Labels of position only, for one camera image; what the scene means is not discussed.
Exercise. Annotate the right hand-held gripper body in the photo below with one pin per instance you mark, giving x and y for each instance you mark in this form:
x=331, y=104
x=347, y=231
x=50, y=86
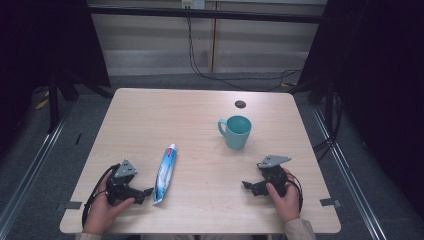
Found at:
x=275, y=176

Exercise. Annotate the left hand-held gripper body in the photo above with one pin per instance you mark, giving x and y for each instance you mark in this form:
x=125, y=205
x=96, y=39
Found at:
x=121, y=181

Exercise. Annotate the blue and white toothpaste tube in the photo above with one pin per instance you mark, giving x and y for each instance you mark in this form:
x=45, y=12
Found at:
x=165, y=175

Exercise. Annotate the teal cup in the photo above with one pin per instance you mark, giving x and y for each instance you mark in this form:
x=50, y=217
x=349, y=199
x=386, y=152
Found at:
x=236, y=140

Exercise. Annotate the person's right hand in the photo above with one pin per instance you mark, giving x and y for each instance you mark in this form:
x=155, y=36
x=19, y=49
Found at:
x=286, y=205

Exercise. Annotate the person's left hand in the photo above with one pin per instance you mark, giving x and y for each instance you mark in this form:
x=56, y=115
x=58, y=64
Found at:
x=103, y=211

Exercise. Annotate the grey tape piece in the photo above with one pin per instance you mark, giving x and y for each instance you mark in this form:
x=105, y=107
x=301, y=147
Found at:
x=330, y=202
x=72, y=205

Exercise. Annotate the dark round table grommet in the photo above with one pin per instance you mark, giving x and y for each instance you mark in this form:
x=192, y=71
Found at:
x=240, y=104

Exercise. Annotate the black metal stand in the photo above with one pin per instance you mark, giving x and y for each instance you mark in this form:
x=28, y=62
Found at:
x=329, y=100
x=53, y=103

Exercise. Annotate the yellow floor scrap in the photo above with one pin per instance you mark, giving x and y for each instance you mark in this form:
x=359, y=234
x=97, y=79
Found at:
x=41, y=104

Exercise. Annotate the black curtain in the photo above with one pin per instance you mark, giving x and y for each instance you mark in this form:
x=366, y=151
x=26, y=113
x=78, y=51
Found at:
x=40, y=43
x=376, y=83

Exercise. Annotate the black horizontal bar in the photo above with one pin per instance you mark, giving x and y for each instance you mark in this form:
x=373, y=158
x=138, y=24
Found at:
x=200, y=13

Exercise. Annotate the metal floor rail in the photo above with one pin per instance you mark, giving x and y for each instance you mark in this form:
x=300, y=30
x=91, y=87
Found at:
x=30, y=173
x=350, y=180

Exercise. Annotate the white wall socket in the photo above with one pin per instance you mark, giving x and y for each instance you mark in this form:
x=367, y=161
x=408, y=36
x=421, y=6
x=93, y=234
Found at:
x=193, y=3

